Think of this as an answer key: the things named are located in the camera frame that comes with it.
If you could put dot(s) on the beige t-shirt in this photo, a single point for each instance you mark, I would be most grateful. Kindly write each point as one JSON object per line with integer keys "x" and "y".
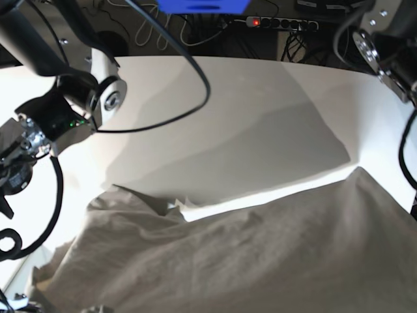
{"x": 343, "y": 247}

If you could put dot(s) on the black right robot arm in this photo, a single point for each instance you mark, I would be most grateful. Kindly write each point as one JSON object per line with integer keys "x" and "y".
{"x": 75, "y": 107}

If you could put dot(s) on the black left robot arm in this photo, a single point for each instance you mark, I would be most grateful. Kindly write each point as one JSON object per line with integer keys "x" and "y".
{"x": 385, "y": 38}

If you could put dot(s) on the black power strip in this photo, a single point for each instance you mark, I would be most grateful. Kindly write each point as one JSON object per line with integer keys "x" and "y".
{"x": 280, "y": 24}

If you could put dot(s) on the blue bin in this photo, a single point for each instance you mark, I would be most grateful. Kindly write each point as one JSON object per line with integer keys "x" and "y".
{"x": 203, "y": 6}

